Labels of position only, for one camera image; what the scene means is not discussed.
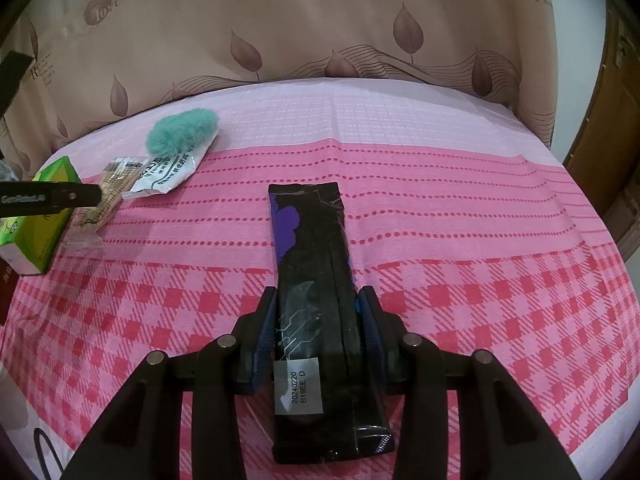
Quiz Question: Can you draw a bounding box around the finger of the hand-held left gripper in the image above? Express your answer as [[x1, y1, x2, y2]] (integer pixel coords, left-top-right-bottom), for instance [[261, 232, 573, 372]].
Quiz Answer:
[[0, 51, 38, 113], [0, 182, 103, 219]]

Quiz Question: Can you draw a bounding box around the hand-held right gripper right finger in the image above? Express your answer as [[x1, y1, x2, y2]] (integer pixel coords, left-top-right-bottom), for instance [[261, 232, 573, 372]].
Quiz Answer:
[[356, 285, 571, 480]]

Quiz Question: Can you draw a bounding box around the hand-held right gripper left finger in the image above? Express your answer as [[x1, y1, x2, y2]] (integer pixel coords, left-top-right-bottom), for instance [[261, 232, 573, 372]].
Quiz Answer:
[[60, 286, 278, 480]]

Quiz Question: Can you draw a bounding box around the clear packet of beige sticks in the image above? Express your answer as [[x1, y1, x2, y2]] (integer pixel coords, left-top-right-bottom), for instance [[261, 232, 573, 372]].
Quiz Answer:
[[70, 157, 146, 233]]

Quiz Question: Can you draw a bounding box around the black purple packet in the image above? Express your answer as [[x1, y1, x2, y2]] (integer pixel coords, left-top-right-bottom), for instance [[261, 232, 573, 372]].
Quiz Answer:
[[267, 182, 396, 463]]

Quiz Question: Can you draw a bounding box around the green tissue pack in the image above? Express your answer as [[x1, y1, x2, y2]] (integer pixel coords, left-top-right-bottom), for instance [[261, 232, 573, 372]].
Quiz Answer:
[[0, 156, 83, 276]]

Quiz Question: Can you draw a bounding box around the dark red box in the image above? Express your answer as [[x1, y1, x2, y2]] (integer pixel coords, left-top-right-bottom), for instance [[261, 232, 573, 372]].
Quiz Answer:
[[0, 255, 21, 326]]

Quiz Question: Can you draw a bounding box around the white printed packet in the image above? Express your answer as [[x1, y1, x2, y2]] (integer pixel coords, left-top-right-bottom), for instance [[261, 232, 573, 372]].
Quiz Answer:
[[122, 147, 208, 200]]

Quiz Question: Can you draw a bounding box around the teal fluffy scrunchie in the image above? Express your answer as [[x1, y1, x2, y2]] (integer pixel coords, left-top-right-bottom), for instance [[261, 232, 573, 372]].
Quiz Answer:
[[146, 111, 220, 157]]

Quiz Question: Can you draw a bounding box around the beige leaf printed curtain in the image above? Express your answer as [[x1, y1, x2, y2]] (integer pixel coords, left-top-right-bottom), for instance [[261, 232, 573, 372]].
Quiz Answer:
[[0, 0, 566, 181]]

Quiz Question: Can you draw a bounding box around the brown wooden door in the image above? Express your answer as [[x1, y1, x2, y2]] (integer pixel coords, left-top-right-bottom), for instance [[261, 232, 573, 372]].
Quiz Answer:
[[562, 7, 640, 266]]

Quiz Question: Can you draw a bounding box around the black cable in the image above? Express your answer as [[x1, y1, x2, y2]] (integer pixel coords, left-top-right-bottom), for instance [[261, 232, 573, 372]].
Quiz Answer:
[[32, 427, 66, 480]]

